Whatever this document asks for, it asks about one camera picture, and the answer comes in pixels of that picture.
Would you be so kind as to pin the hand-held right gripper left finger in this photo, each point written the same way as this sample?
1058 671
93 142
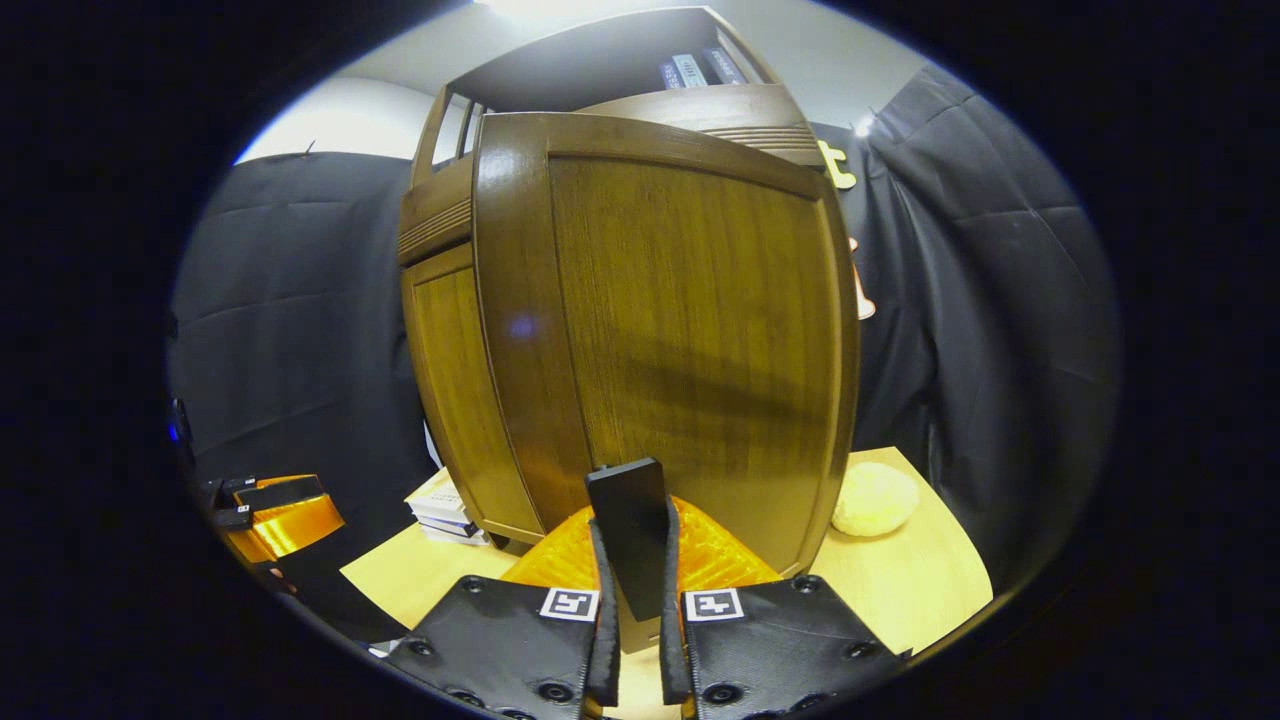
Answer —
603 640

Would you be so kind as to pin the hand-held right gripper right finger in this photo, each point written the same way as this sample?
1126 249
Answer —
672 640

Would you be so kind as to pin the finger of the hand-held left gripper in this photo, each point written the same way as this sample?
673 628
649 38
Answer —
232 510
290 520

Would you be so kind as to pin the wooden shoe cabinet door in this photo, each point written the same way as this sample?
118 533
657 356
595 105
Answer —
690 330
460 400

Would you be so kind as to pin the wooden double-door shoe cabinet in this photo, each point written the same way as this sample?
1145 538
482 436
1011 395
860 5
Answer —
440 210

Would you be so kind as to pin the white paperback book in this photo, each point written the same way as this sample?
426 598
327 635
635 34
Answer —
450 525

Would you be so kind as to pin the black backdrop cloth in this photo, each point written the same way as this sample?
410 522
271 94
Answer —
290 300

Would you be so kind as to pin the pale yellow plush toy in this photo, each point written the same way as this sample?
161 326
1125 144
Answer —
875 498

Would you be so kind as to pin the small spot lamp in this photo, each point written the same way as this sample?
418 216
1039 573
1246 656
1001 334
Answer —
864 125

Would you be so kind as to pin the blue spine book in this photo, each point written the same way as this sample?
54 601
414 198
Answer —
670 76

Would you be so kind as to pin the grey spine book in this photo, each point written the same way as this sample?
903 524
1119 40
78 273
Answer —
690 70

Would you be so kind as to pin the dark spine book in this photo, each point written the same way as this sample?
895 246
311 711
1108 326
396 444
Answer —
724 66

